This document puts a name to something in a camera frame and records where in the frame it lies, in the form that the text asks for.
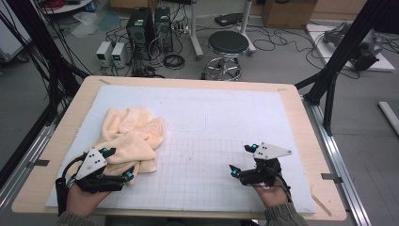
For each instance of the black rail bracket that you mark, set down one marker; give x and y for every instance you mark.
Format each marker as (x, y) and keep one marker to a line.
(331, 177)
(39, 163)

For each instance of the clear plastic bag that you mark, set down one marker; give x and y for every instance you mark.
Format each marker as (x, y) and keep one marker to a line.
(86, 23)

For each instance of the white base board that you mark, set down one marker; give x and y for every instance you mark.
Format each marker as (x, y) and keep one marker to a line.
(326, 53)

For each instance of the person's left hand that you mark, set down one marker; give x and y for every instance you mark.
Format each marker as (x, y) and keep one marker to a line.
(83, 201)

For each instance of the cardboard box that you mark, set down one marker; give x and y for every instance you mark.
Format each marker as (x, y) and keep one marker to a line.
(288, 14)

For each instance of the cream towel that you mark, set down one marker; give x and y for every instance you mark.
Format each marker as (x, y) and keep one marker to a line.
(131, 132)

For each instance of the grey machine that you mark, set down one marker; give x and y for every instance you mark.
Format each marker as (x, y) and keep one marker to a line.
(370, 44)

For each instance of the person's right hand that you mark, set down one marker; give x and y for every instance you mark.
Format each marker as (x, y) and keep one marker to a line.
(273, 196)

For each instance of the black round stool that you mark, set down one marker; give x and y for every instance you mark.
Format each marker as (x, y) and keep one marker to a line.
(228, 41)

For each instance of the white round table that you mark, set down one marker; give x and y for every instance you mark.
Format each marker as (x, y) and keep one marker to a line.
(69, 7)

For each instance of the black flat case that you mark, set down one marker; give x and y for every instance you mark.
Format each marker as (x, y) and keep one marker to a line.
(229, 19)

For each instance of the large black computer tower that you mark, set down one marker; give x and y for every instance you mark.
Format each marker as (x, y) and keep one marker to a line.
(139, 28)

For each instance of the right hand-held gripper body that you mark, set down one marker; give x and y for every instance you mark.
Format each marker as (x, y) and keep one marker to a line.
(266, 171)

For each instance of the black metal frame stand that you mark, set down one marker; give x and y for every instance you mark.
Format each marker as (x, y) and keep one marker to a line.
(345, 47)

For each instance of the white foam mat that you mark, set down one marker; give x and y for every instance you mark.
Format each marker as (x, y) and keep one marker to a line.
(219, 119)

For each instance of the white power supply green display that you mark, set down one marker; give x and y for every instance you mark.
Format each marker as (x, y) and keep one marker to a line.
(119, 55)

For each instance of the white power supply unit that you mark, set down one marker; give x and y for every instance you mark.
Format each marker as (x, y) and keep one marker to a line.
(103, 53)

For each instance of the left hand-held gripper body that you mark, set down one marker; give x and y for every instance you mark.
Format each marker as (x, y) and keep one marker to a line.
(91, 163)

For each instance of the aluminium rail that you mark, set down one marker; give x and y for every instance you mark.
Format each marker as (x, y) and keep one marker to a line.
(19, 179)
(351, 194)

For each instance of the white tube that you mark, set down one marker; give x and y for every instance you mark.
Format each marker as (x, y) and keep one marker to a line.
(389, 114)

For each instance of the slim black computer tower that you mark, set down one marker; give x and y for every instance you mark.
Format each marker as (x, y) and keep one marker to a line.
(163, 28)

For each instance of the white metal stand leg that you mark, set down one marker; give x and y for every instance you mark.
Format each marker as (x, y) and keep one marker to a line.
(246, 25)
(194, 31)

